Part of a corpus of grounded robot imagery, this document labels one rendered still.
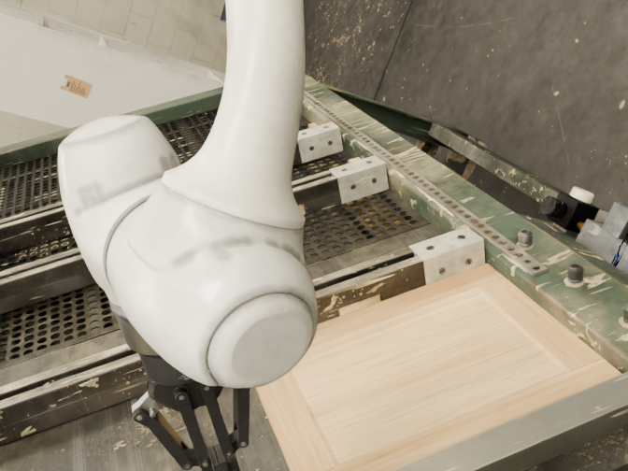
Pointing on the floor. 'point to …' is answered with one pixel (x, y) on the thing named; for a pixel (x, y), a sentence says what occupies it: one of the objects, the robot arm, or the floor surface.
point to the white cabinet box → (85, 72)
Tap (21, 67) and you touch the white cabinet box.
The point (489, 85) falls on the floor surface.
